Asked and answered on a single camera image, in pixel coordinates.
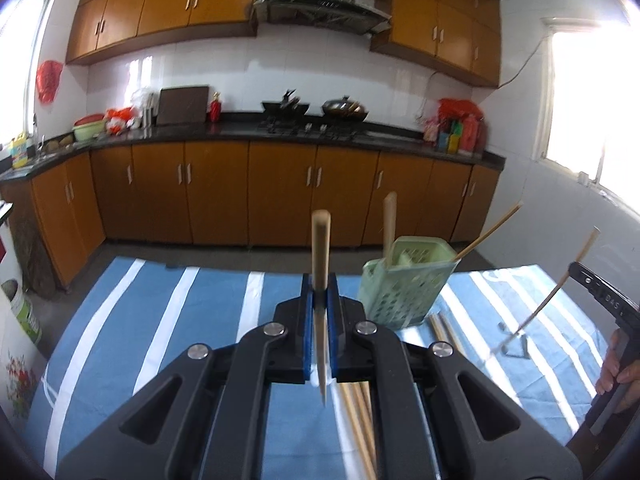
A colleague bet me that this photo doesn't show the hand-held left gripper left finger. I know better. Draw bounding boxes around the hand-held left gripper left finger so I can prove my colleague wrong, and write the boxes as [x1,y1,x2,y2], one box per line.
[55,274,321,480]

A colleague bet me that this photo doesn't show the red plastic bag behind bottles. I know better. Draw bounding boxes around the red plastic bag behind bottles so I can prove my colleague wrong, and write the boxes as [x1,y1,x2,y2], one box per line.
[438,98,483,121]

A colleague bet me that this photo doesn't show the black kitchen countertop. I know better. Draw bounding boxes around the black kitchen countertop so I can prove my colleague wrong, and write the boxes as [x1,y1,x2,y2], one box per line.
[0,119,506,181]

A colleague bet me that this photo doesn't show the person's right hand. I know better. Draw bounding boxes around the person's right hand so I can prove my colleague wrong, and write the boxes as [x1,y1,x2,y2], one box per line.
[595,332,640,413]

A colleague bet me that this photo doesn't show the dark wooden cutting board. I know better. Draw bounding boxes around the dark wooden cutting board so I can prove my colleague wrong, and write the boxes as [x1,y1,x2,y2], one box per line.
[156,86,210,126]

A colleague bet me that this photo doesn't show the gas stove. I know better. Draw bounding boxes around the gas stove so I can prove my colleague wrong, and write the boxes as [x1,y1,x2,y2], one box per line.
[257,117,368,141]

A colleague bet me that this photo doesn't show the window beside sink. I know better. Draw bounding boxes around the window beside sink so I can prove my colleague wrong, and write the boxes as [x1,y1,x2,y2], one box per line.
[0,0,53,146]

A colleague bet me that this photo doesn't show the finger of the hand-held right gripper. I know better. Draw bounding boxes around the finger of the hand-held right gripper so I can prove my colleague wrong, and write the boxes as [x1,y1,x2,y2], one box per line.
[567,261,640,317]

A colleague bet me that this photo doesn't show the dark wok with lid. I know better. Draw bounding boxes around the dark wok with lid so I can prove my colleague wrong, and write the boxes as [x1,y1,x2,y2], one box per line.
[321,95,370,122]

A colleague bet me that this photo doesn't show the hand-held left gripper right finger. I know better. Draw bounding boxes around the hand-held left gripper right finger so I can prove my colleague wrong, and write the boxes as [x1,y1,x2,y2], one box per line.
[327,274,583,480]

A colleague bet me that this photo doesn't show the green plastic utensil holder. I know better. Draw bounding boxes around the green plastic utensil holder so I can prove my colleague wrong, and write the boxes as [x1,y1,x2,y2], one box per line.
[357,236,460,331]

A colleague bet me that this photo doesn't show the metal rack with white bag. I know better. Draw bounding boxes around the metal rack with white bag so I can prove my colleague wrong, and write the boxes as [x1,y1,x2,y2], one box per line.
[131,87,158,128]

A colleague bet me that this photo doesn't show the red and white plastic bags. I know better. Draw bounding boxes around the red and white plastic bags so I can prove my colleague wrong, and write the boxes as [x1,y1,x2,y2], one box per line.
[105,106,141,136]

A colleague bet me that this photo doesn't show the floral printed side cabinet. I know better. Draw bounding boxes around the floral printed side cabinet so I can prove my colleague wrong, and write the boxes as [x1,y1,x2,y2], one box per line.
[0,200,48,421]

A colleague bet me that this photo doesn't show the wooden upper kitchen cabinets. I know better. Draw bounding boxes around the wooden upper kitchen cabinets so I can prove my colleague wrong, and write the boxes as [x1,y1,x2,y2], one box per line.
[66,0,501,87]

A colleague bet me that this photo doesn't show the large bright window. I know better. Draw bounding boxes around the large bright window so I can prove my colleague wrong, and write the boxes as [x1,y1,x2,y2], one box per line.
[540,15,640,211]

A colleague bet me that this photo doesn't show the cluster of condiment bottles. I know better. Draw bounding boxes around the cluster of condiment bottles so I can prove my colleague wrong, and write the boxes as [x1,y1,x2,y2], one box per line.
[424,112,488,156]

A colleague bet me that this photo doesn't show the wooden lower kitchen cabinets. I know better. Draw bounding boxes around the wooden lower kitchen cabinets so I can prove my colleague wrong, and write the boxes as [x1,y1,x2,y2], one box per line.
[0,140,501,291]

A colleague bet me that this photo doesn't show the green basin with red lid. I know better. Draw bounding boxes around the green basin with red lid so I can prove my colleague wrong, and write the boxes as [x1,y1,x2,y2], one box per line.
[72,115,108,142]

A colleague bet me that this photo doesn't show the blue white striped tablecloth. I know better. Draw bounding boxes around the blue white striped tablecloth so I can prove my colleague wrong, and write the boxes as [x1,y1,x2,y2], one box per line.
[25,255,613,480]

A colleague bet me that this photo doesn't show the sink faucet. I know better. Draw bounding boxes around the sink faucet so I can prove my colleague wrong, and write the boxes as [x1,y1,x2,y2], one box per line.
[31,115,46,157]

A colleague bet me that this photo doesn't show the white wall cable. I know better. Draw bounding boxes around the white wall cable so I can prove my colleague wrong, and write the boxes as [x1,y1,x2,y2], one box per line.
[415,35,548,121]

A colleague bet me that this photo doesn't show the black frying pan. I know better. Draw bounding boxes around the black frying pan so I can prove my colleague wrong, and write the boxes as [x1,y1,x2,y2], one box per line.
[261,89,311,118]

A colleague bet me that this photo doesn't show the white plastic bucket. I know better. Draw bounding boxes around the white plastic bucket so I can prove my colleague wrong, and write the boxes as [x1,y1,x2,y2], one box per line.
[0,280,43,346]

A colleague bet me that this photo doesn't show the red bag hanging on wall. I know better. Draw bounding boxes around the red bag hanging on wall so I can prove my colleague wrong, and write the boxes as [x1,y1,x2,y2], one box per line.
[37,60,63,106]

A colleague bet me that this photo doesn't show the yellow detergent bottle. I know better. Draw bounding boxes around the yellow detergent bottle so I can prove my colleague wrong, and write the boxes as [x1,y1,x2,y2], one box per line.
[11,132,30,169]

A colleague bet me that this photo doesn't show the light wooden chopstick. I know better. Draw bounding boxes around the light wooden chopstick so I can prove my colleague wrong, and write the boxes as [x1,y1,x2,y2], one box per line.
[440,314,468,357]
[452,201,524,263]
[350,384,377,461]
[500,226,601,356]
[311,210,332,408]
[340,384,377,480]
[382,191,398,261]
[359,384,378,453]
[429,314,458,356]

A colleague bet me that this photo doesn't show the wooden kitchen cabinets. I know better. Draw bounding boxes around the wooden kitchen cabinets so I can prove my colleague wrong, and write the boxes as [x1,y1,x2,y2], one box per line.
[0,140,501,291]
[66,0,501,87]

